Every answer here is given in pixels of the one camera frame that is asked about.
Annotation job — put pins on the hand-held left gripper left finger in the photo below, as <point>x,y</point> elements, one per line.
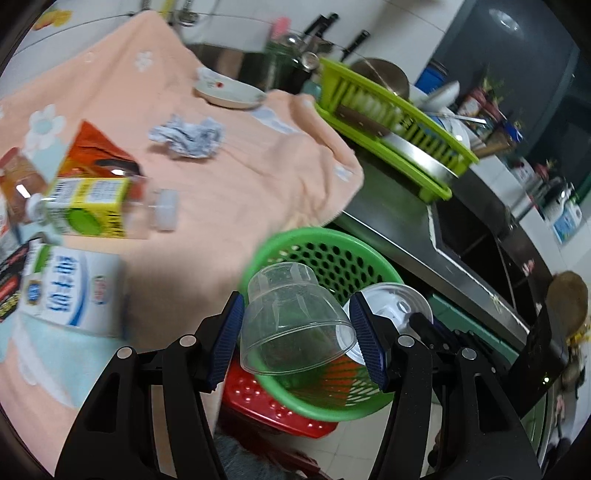
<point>226,339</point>

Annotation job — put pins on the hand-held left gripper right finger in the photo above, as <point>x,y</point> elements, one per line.
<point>367,339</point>

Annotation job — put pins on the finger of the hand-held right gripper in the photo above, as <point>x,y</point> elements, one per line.
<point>431,330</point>

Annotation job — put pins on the white plastic lid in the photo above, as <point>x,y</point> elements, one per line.
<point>392,300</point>

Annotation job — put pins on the clear plastic cup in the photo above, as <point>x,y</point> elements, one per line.
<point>295,323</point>

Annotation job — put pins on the green plastic basket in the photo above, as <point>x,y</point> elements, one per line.
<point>323,258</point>

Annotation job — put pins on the orange snack packet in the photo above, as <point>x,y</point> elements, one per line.
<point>92,147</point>

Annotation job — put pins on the amber drink bottle red label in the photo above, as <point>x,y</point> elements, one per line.
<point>18,180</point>

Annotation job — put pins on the brown round object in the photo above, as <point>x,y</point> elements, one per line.
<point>568,295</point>

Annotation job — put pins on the stainless steel sink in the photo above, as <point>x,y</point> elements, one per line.
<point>475,249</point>

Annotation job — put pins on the white blue detergent bottle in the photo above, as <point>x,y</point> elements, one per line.
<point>565,219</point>

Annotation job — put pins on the peach flower towel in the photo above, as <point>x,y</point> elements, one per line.
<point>249,175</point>

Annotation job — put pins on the white milk carton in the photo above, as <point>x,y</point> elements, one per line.
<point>69,286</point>

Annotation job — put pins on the round steel tray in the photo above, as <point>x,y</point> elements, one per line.
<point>429,154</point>

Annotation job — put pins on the clear bottle yellow green label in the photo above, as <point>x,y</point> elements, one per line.
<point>92,203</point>

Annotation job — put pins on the green dish rack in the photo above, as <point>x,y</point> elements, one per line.
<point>415,134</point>

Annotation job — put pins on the crumpled white paper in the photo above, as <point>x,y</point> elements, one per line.
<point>189,136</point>

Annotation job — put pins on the black snack packet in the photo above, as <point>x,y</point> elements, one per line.
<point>11,281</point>

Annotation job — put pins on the red label jar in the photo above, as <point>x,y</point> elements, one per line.
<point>471,105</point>

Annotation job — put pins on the white bowl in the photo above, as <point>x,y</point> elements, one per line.
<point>441,92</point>

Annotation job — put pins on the white ceramic dish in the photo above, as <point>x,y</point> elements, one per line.
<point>231,94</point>

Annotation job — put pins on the blue lid container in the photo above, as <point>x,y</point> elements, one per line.
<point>431,76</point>

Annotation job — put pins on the steel pan lid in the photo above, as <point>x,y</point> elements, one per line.
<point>383,74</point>

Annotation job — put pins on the green utensil holder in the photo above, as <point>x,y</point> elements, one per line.
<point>281,64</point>

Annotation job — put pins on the metal water pipes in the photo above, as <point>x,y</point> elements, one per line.
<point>184,14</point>

